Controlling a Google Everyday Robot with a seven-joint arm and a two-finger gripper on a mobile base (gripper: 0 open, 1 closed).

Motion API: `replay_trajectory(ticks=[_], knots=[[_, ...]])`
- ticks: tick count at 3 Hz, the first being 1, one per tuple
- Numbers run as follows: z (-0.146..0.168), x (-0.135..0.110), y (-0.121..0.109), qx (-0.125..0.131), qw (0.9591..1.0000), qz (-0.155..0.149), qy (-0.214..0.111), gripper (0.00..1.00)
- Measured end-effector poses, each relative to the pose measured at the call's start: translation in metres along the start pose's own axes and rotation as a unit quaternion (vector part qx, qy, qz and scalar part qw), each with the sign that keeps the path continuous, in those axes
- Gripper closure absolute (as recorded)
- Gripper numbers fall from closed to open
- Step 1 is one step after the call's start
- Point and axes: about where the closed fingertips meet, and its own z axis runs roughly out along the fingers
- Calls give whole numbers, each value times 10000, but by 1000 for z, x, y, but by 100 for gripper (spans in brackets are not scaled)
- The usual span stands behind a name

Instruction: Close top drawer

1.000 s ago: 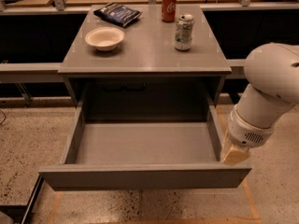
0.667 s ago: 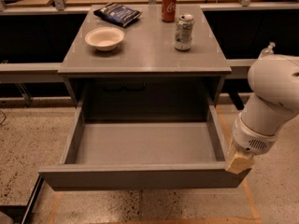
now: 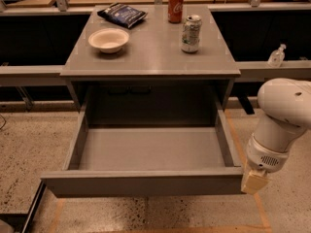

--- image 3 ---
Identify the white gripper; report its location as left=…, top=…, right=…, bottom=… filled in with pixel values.
left=241, top=136, right=289, bottom=195

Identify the grey top drawer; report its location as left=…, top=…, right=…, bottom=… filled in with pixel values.
left=41, top=109, right=243, bottom=197

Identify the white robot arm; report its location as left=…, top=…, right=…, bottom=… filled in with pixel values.
left=241, top=78, right=311, bottom=194

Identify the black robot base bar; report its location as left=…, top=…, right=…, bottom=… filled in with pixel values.
left=0, top=182, right=46, bottom=233

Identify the clear sanitizer bottle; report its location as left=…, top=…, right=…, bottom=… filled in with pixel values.
left=267, top=44, right=287, bottom=68

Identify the white green soda can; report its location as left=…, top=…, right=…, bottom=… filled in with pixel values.
left=182, top=15, right=202, bottom=53

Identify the red cola can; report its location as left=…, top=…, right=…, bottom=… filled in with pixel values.
left=168, top=0, right=184, bottom=23

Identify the white bowl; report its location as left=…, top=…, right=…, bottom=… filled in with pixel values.
left=88, top=28, right=129, bottom=53

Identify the dark blue chip bag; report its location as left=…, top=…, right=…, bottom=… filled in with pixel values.
left=97, top=3, right=147, bottom=29

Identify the grey metal rail frame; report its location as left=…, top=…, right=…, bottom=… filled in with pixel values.
left=0, top=0, right=311, bottom=113

